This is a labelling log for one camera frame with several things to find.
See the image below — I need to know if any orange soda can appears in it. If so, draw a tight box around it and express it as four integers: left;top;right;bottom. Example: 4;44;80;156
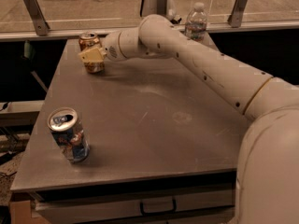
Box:
78;32;105;74

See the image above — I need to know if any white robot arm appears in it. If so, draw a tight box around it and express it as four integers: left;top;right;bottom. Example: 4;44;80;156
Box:
79;14;299;224

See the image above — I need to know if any blue soda can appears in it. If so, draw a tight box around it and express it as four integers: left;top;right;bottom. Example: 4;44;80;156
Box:
48;107;90;163

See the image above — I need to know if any clear plastic water bottle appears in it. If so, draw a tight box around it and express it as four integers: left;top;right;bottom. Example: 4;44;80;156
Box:
184;2;207;42

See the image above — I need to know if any grey table drawer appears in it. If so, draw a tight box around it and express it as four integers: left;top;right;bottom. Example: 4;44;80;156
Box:
36;185;235;224

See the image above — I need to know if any metal window rail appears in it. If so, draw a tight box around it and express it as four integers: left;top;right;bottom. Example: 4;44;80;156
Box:
0;20;299;42

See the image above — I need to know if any left metal rail bracket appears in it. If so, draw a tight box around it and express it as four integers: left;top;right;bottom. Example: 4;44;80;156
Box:
23;0;50;36

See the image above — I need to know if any metal rail bracket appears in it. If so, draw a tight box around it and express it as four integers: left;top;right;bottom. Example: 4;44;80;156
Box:
228;0;248;28
157;0;167;15
23;0;50;36

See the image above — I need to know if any middle metal rail bracket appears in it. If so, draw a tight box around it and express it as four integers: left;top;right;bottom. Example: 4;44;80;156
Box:
157;0;167;15

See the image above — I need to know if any right metal rail bracket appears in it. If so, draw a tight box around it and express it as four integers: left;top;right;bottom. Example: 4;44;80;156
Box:
228;0;248;28

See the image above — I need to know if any black drawer handle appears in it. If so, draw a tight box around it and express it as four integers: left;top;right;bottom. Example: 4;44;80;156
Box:
139;197;177;217

